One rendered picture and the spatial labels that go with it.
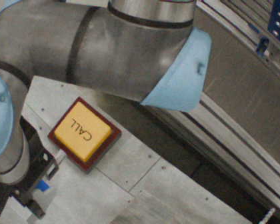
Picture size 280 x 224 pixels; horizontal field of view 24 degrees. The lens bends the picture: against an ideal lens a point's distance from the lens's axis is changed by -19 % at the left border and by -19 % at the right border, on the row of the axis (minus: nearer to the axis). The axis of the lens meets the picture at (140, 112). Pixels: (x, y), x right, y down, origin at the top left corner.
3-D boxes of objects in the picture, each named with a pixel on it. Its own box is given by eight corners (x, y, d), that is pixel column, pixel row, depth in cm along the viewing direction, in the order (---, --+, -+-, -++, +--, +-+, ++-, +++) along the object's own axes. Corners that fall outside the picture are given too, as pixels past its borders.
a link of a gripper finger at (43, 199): (74, 205, 89) (53, 180, 81) (51, 231, 88) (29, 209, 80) (57, 192, 91) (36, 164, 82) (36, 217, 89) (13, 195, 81)
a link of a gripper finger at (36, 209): (53, 220, 83) (31, 197, 76) (47, 227, 83) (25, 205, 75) (29, 198, 85) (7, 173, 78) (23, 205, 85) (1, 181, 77)
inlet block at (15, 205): (52, 145, 96) (48, 133, 91) (80, 170, 95) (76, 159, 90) (8, 204, 93) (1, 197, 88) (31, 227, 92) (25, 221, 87)
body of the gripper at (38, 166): (62, 171, 82) (49, 142, 71) (27, 215, 80) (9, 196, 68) (19, 129, 84) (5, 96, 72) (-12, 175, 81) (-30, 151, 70)
